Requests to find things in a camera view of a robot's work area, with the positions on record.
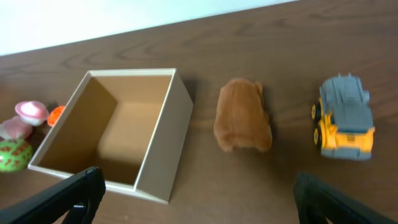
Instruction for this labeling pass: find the pink toy duck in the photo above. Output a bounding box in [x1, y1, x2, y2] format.
[1, 101, 49, 140]

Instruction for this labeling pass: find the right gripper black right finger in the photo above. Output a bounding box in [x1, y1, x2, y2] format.
[294, 173, 396, 224]

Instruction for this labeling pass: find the brown plush toy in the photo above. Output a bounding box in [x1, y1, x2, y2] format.
[213, 78, 273, 152]

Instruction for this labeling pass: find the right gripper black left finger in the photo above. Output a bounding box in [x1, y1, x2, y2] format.
[1, 167, 106, 224]

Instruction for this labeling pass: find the orange ridged toy ball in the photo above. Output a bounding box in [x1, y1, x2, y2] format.
[47, 106, 65, 127]

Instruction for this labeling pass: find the yellow grey toy truck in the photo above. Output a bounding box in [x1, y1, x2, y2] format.
[311, 74, 375, 161]

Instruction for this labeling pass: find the white cardboard box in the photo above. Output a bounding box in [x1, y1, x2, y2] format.
[28, 68, 193, 203]

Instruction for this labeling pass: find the green numbered ball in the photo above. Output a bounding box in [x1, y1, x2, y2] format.
[1, 139, 33, 172]

